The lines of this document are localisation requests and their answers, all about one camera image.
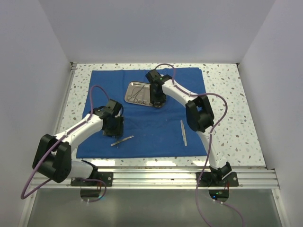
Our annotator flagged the steel instrument tray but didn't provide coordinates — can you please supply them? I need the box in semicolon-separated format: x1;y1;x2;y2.
124;81;164;108

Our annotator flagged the blue surgical cloth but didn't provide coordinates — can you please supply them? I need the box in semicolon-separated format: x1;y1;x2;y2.
76;70;206;158

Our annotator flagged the steel scalpel handle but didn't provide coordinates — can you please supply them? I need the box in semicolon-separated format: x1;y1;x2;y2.
180;120;187;146

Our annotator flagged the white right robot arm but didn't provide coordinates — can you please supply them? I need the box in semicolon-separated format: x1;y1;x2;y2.
146;70;232;186

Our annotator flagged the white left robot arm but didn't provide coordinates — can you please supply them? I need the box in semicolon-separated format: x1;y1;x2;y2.
32;99;124;186

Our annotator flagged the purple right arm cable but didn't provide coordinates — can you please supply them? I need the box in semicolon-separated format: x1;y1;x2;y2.
155;63;246;227

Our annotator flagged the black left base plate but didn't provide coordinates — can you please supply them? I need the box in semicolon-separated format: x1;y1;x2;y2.
71;172;114;187

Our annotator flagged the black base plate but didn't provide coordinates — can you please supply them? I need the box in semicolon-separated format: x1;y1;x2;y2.
196;172;239;187
71;172;114;187

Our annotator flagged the aluminium front rail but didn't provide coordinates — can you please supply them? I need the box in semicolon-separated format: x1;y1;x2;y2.
30;165;281;190

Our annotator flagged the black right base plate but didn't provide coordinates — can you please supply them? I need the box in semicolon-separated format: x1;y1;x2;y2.
196;172;239;187

